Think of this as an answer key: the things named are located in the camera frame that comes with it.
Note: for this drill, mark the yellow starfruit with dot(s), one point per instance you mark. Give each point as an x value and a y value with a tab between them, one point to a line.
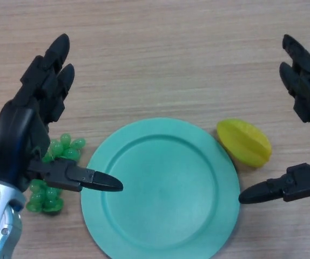
244	143

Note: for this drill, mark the green grape bunch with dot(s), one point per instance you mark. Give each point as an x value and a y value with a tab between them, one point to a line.
44	199

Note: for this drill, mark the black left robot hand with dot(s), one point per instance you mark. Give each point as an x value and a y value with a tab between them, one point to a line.
17	135

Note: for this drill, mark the green round plate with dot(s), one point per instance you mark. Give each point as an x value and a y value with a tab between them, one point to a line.
160	194

